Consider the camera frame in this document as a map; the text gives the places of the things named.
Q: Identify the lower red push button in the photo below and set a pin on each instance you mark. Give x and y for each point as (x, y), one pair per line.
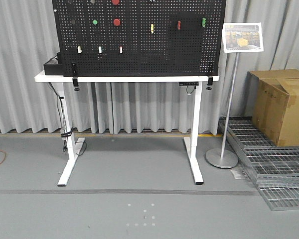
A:
(116, 22)

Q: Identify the red push button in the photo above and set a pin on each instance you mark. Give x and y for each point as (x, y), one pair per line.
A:
(115, 2)
(116, 22)

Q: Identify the upper red push button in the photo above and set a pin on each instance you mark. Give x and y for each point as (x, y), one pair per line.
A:
(115, 2)

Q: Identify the table height control panel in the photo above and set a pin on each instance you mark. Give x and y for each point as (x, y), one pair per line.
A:
(188, 84)

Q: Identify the white height-adjustable table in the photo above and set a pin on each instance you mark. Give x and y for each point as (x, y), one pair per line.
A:
(74, 147)

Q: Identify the right black table clamp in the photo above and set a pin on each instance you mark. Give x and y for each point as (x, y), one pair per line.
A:
(210, 78)

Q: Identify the black table clamp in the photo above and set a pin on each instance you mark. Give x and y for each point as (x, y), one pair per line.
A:
(75, 76)
(210, 78)

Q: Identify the left black table clamp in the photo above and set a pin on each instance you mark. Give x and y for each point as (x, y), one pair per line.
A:
(75, 76)

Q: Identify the black perforated pegboard panel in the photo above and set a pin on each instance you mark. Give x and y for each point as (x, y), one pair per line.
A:
(166, 52)

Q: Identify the black box on table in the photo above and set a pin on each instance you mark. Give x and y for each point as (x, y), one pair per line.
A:
(54, 65)

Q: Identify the sign stand with photo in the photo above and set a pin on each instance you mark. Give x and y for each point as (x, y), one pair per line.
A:
(237, 38)

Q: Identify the large cardboard box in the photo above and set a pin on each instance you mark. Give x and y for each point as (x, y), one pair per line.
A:
(276, 110)

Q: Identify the steel floor grating stack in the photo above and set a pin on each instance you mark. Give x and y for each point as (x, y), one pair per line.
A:
(273, 170)

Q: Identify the grey curtain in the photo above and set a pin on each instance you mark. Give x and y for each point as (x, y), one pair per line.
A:
(28, 39)

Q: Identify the black cable bundle table leg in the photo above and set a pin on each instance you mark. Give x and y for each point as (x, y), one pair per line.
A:
(61, 111)

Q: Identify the yellow toggle switch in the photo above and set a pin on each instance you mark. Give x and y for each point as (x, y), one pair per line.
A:
(152, 28)

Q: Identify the yellow rocker switch lower row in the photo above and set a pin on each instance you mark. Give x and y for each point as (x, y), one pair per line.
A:
(79, 49)

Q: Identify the red toggle switch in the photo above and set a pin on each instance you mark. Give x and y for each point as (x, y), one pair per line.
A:
(179, 25)

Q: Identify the green toggle switch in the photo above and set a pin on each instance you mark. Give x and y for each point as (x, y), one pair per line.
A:
(203, 22)

